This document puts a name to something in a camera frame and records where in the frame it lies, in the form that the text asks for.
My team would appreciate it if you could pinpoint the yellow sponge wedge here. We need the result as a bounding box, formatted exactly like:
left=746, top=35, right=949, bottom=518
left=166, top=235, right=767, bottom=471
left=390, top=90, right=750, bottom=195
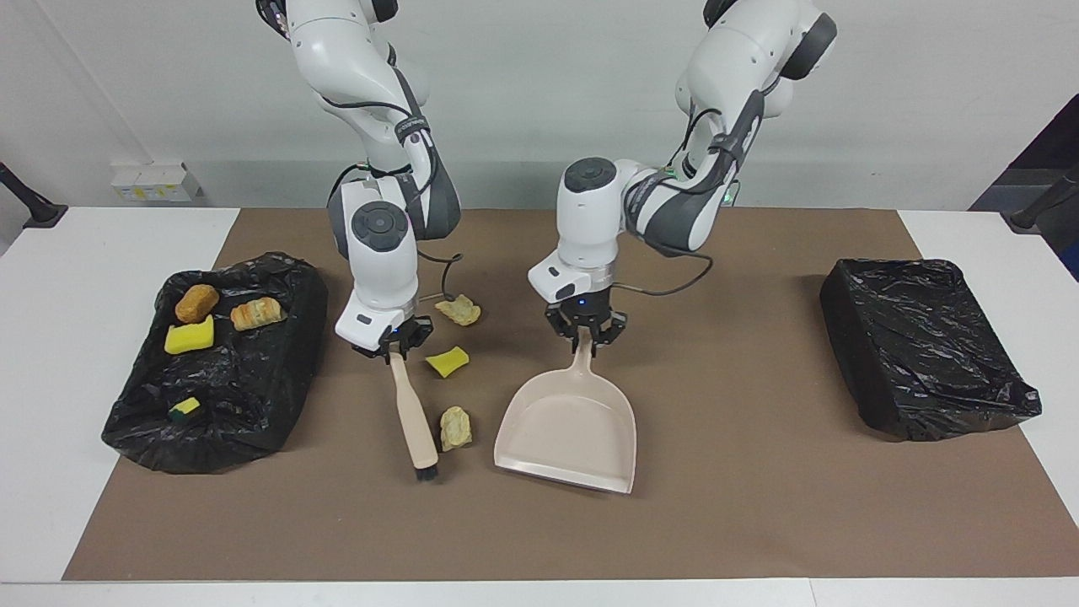
left=425, top=346, right=470, bottom=379

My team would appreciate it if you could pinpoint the beige hand brush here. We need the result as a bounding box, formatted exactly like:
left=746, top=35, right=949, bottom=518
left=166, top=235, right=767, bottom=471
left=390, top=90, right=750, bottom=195
left=387, top=350, right=441, bottom=483

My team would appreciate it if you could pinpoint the beige plastic dustpan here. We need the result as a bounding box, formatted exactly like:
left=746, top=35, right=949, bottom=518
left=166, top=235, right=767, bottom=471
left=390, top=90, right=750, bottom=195
left=493, top=326, right=637, bottom=496

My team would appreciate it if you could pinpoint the brown bread roll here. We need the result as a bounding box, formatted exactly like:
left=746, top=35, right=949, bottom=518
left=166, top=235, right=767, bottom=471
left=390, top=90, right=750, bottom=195
left=174, top=284, right=221, bottom=325

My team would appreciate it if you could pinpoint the black bag lined bin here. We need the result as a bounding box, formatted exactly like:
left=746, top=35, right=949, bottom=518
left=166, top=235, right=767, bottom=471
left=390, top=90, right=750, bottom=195
left=101, top=251, right=330, bottom=475
left=819, top=257, right=1043, bottom=443

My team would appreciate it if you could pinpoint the brown table mat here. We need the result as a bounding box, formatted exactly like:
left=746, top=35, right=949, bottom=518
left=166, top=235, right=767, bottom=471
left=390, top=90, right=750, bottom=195
left=63, top=208, right=1079, bottom=583

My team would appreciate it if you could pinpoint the black stand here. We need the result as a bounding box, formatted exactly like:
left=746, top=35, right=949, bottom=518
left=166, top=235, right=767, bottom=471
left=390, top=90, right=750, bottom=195
left=1010, top=164, right=1079, bottom=230
left=0, top=162, right=68, bottom=228

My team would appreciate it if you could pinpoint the dark background partition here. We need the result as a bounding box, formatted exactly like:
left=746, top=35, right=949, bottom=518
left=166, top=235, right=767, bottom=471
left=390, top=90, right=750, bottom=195
left=969, top=93, right=1079, bottom=212

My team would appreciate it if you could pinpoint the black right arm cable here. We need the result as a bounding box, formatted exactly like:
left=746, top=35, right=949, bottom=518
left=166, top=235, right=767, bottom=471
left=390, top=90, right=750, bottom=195
left=320, top=93, right=464, bottom=304

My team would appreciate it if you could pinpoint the white wall socket box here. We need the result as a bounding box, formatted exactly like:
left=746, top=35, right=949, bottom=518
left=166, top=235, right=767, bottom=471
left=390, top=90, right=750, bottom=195
left=111, top=163, right=203, bottom=203

